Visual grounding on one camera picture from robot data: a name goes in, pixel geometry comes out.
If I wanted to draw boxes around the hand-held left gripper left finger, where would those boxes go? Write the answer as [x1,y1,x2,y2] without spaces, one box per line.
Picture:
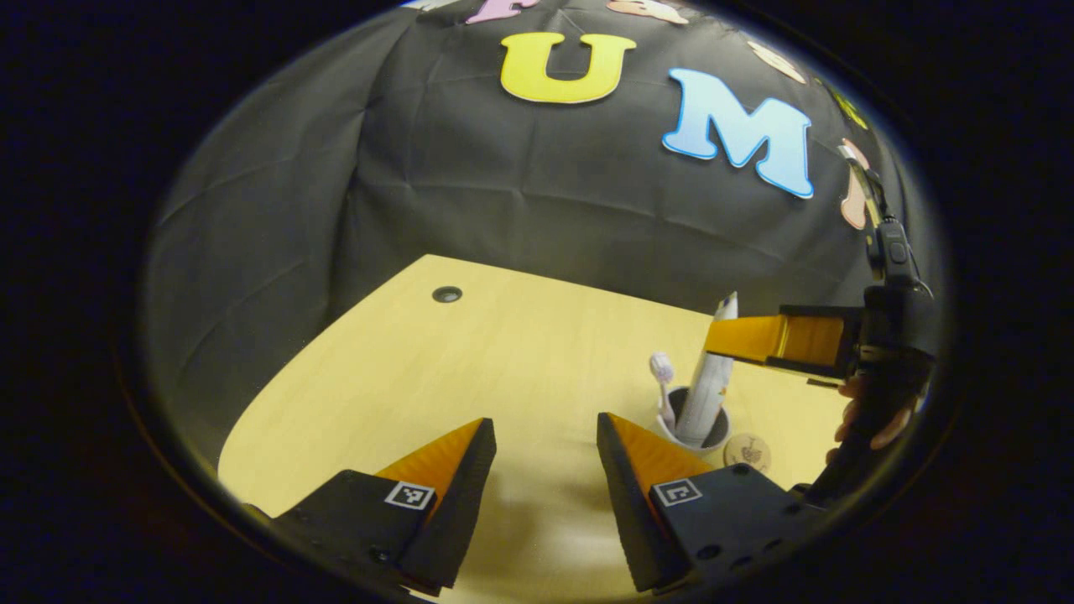
[268,418,497,598]

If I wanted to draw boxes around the round wooden coaster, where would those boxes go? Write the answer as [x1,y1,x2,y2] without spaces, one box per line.
[723,433,773,475]

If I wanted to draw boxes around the white toothpaste tube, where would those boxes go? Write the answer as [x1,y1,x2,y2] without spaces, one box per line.
[675,291,739,445]

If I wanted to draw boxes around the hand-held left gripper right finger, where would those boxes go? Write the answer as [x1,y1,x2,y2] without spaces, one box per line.
[597,412,827,595]

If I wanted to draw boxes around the white toothbrush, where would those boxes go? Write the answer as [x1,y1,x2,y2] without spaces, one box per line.
[649,352,677,433]

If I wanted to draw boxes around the white cup with wooden handle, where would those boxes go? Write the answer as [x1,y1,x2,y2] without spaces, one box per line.
[654,386,733,458]

